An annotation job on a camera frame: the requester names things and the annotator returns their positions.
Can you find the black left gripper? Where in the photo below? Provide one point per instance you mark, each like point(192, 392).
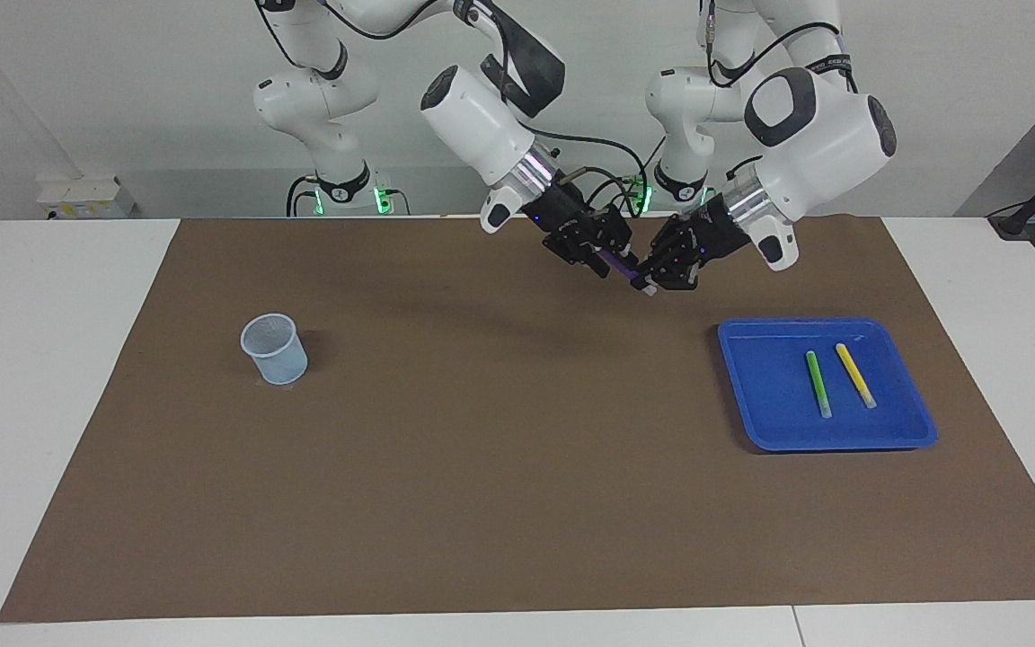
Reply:
point(717, 235)

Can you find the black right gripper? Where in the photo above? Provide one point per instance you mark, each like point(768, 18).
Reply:
point(567, 220)

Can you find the purple pen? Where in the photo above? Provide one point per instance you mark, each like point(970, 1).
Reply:
point(618, 264)

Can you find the green pen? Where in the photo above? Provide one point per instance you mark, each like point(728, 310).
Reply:
point(818, 385)

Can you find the yellow pen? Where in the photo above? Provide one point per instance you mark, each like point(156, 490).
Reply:
point(855, 376)

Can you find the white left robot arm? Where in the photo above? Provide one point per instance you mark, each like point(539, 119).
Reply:
point(823, 144)

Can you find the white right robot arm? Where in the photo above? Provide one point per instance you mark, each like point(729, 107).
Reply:
point(473, 126)

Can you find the blue plastic tray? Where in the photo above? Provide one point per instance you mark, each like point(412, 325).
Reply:
point(769, 404)

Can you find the brown table mat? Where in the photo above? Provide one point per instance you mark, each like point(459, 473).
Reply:
point(482, 449)

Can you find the translucent plastic cup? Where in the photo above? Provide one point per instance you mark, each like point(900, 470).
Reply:
point(277, 355)

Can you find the white power strip box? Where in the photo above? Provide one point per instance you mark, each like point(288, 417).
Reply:
point(86, 199)

